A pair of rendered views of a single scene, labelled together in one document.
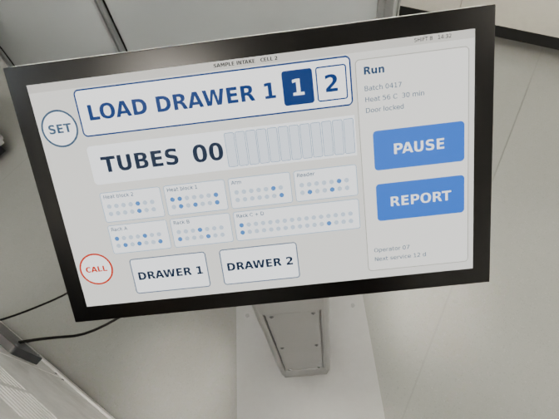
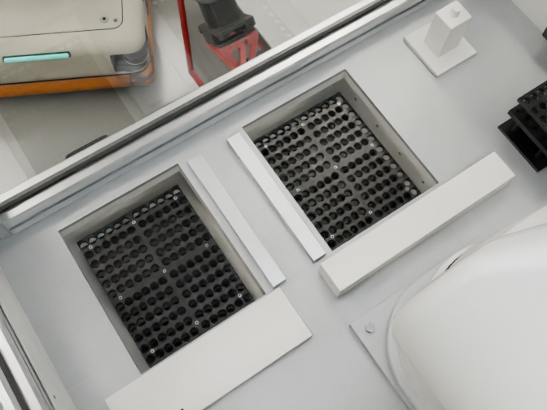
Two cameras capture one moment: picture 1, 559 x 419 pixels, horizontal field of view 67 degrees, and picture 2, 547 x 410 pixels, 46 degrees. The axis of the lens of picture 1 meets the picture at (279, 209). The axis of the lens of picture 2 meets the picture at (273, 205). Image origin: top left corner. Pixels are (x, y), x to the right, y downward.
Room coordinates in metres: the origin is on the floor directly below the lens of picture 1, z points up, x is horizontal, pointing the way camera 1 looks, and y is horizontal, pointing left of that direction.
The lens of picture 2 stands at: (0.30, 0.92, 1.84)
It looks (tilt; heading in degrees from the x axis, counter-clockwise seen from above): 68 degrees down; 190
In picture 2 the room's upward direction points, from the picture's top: 5 degrees clockwise
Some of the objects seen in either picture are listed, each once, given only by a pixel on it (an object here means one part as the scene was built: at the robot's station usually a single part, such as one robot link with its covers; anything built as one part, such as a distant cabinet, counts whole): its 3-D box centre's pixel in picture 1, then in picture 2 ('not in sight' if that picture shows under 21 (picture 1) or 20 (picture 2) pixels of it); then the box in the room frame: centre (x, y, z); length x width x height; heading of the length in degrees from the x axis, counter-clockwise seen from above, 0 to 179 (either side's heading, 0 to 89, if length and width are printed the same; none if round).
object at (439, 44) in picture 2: not in sight; (448, 28); (-0.40, 1.06, 1.00); 0.09 x 0.08 x 0.10; 48
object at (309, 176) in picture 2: not in sight; (333, 175); (-0.17, 0.94, 0.87); 0.22 x 0.18 x 0.06; 48
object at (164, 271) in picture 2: not in sight; (167, 276); (0.07, 0.73, 0.87); 0.22 x 0.18 x 0.06; 48
